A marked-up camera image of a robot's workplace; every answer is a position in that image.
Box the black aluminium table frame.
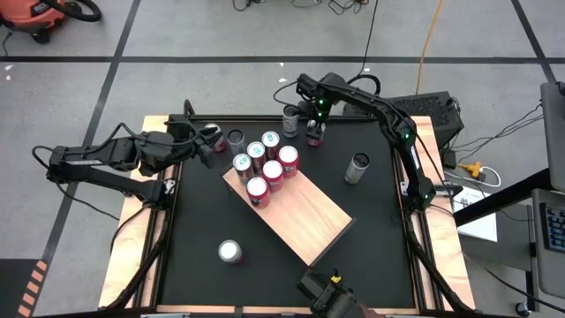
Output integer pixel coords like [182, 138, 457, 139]
[99, 99, 476, 318]

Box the black vacuum hose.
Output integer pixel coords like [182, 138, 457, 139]
[41, 0, 102, 23]

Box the black computer case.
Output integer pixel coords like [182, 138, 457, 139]
[388, 91, 465, 147]

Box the red soda can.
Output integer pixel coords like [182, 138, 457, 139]
[245, 176, 271, 209]

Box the white paper sheet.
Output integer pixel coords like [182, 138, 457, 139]
[450, 185, 500, 243]

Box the grey desk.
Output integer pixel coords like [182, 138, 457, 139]
[529, 187, 565, 301]

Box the black metal beam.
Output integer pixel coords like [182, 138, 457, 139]
[452, 167, 565, 227]

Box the wooden shelf with black frame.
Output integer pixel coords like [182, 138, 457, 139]
[222, 166, 356, 269]

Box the black coiled cable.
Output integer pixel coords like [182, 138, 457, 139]
[342, 0, 381, 104]

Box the black keyboard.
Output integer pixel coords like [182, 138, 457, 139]
[539, 201, 565, 254]

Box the white Celsius can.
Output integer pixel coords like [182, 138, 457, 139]
[282, 104, 301, 139]

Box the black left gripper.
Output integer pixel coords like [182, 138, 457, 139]
[173, 125, 222, 169]

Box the grey computer monitor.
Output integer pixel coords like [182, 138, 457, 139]
[539, 80, 565, 193]

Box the orange shop vacuum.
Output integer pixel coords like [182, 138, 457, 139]
[0, 0, 67, 44]

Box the yellow extension cable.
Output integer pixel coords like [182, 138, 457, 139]
[414, 0, 445, 96]

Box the white cable loop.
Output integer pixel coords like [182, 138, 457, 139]
[478, 166, 503, 189]

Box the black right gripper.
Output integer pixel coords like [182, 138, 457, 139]
[305, 99, 332, 139]

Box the silver can with dark top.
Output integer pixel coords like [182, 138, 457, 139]
[226, 128, 247, 156]

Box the tall silver can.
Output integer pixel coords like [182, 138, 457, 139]
[343, 152, 371, 185]

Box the pink and white can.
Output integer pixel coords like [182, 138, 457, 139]
[305, 121, 327, 148]
[203, 122, 227, 154]
[217, 239, 245, 266]

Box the black handheld device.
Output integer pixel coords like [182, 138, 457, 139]
[298, 267, 367, 318]

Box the silver blue slim can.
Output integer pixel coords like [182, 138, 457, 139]
[260, 130, 282, 161]
[232, 153, 255, 186]
[245, 140, 267, 176]

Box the small yellow object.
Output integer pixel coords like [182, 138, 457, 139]
[458, 162, 485, 178]

